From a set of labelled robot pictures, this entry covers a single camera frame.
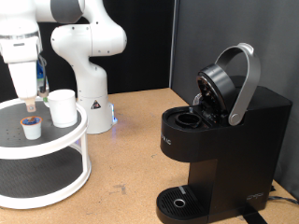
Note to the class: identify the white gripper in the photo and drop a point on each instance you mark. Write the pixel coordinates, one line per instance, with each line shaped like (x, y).
(25, 77)

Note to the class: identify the white coffee pod orange lid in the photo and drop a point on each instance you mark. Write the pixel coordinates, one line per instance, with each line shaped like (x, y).
(31, 130)

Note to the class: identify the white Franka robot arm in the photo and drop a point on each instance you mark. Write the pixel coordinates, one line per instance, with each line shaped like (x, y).
(90, 77)

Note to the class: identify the black Keurig coffee machine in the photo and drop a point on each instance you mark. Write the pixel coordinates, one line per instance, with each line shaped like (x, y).
(249, 155)

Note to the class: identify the white two-tier turntable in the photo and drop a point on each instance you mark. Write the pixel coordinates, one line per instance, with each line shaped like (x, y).
(40, 149)

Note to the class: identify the black slotted drip tray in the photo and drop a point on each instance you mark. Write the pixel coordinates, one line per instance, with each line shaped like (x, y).
(168, 199)

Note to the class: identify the small grey tape piece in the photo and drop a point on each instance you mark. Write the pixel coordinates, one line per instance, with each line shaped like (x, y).
(182, 190)

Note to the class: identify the grey backdrop curtain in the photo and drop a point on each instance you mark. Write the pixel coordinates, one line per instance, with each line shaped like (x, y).
(274, 46)

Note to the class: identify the black tape strip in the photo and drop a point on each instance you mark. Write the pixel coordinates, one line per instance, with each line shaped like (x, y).
(252, 216)

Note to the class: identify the wrist camera blue mount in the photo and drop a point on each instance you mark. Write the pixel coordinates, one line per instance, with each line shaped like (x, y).
(41, 73)

